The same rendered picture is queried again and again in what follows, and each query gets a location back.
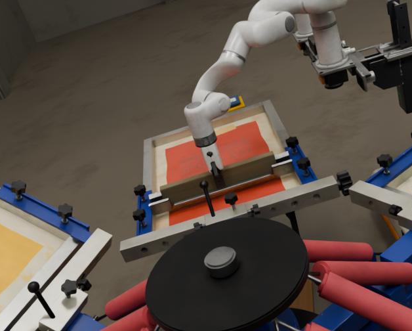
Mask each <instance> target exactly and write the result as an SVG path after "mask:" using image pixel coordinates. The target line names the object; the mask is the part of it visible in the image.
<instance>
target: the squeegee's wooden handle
mask: <svg viewBox="0 0 412 331"><path fill-rule="evenodd" d="M274 164H277V163H276V159H275V156H274V153H273V151H270V152H267V153H264V154H260V155H258V156H254V157H252V158H247V159H245V160H242V161H239V162H235V163H232V164H229V165H226V166H223V170H220V172H221V175H222V176H223V178H224V182H225V184H226V187H227V186H229V185H233V184H236V183H239V182H242V181H246V180H248V179H252V178H254V177H258V176H261V175H264V174H267V173H270V174H271V175H273V174H274V173H273V170H272V165H274ZM203 180H205V181H207V182H208V184H209V186H208V188H207V190H208V192H210V191H213V190H216V189H218V188H216V185H215V181H214V177H213V174H212V173H210V172H209V171H206V172H204V173H200V174H198V175H194V176H191V177H188V178H185V179H181V180H179V181H175V182H173V183H169V184H166V185H163V186H160V192H161V195H162V197H163V199H166V198H168V199H169V200H170V202H171V205H172V206H174V203H175V202H179V201H181V200H185V199H187V198H191V197H194V196H197V195H200V194H204V191H203V189H201V188H200V186H199V184H200V182H201V181H203Z"/></svg>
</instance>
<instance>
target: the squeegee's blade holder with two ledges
mask: <svg viewBox="0 0 412 331"><path fill-rule="evenodd" d="M269 177H271V174H270V173H267V174H264V175H261V176H258V177H254V178H252V179H248V180H246V181H242V182H239V183H236V184H233V185H229V186H227V187H223V188H219V189H216V190H213V191H210V192H209V196H212V195H215V194H218V193H221V192H225V191H227V190H231V189H234V188H237V187H241V186H243V185H248V184H250V183H254V182H257V181H260V180H263V179H267V178H269ZM202 198H206V197H205V193H204V194H200V195H197V196H194V197H191V198H187V199H185V200H181V201H179V202H175V203H174V205H175V207H177V206H181V205H183V204H187V203H190V202H193V201H196V200H199V199H202Z"/></svg>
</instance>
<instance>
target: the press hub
mask: <svg viewBox="0 0 412 331"><path fill-rule="evenodd" d="M309 267H310V263H309V257H308V252H307V249H306V246H305V244H304V242H303V240H302V238H301V237H300V236H299V235H298V234H297V233H296V232H295V231H294V230H293V229H292V228H290V227H288V226H287V225H284V224H283V223H280V222H278V221H273V220H271V219H264V218H259V217H241V218H235V219H228V220H224V221H220V222H217V223H213V224H211V225H207V226H205V227H203V228H200V229H198V230H196V231H194V232H192V233H190V234H189V235H187V236H185V237H184V238H182V239H181V240H179V241H178V242H177V243H176V244H174V245H173V246H172V247H170V248H169V249H168V250H167V251H166V252H165V253H164V254H163V255H162V256H161V258H160V259H159V260H158V262H157V263H156V264H155V266H154V267H153V269H152V271H151V273H150V275H149V277H148V280H147V283H146V290H145V298H146V304H147V307H148V310H149V312H150V314H151V316H152V317H153V319H154V320H155V321H156V323H157V324H158V325H159V326H160V327H161V328H162V329H164V330H165V331H275V328H274V324H273V322H272V320H274V319H275V318H277V319H279V320H281V321H283V322H285V323H287V324H289V325H291V326H294V327H295V328H298V329H299V330H302V329H303V328H304V327H305V326H306V324H308V323H310V322H311V321H312V320H314V319H315V318H316V317H317V316H318V314H316V313H313V312H310V311H306V310H303V309H296V308H290V307H289V306H290V305H291V304H292V303H293V302H294V301H295V300H296V298H297V297H298V295H299V294H300V292H301V291H302V289H303V287H304V285H305V283H306V280H307V278H308V273H309Z"/></svg>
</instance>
